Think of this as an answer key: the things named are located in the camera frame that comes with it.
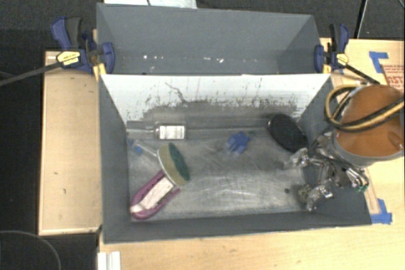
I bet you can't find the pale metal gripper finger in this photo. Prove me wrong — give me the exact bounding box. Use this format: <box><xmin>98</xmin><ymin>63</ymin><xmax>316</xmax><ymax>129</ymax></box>
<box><xmin>296</xmin><ymin>185</ymin><xmax>335</xmax><ymax>211</ymax></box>
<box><xmin>283</xmin><ymin>148</ymin><xmax>313</xmax><ymax>170</ymax></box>

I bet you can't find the black oval case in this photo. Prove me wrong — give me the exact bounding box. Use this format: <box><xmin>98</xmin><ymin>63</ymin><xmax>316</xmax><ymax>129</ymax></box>
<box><xmin>266</xmin><ymin>113</ymin><xmax>309</xmax><ymax>154</ymax></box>

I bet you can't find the blue toy figure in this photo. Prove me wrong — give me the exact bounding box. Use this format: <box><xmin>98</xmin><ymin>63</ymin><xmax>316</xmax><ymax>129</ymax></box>
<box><xmin>227</xmin><ymin>131</ymin><xmax>251</xmax><ymax>155</ymax></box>

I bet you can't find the brown cardboard with red print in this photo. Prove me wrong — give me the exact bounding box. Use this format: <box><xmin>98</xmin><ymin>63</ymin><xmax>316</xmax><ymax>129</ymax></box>
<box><xmin>318</xmin><ymin>37</ymin><xmax>405</xmax><ymax>226</ymax></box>

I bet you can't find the small clear glass bottle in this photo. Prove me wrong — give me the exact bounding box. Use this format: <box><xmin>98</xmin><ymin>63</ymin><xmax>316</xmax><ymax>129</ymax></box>
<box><xmin>153</xmin><ymin>124</ymin><xmax>187</xmax><ymax>141</ymax></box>

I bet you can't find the grey metal bin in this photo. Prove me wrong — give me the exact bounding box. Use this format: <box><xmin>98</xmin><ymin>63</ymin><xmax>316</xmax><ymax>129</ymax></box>
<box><xmin>94</xmin><ymin>2</ymin><xmax>373</xmax><ymax>245</ymax></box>

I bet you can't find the clear plastic tube, blue tip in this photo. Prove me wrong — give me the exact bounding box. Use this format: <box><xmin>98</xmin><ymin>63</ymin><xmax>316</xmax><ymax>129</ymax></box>
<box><xmin>127</xmin><ymin>137</ymin><xmax>159</xmax><ymax>158</ymax></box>

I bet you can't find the pale wood board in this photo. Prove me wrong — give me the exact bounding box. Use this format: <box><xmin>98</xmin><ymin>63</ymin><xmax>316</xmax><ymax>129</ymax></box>
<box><xmin>38</xmin><ymin>50</ymin><xmax>103</xmax><ymax>236</ymax></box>

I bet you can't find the purple-handled round scrub sponge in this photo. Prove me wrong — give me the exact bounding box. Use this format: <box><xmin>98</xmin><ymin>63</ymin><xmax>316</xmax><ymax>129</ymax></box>
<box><xmin>129</xmin><ymin>142</ymin><xmax>191</xmax><ymax>221</ymax></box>

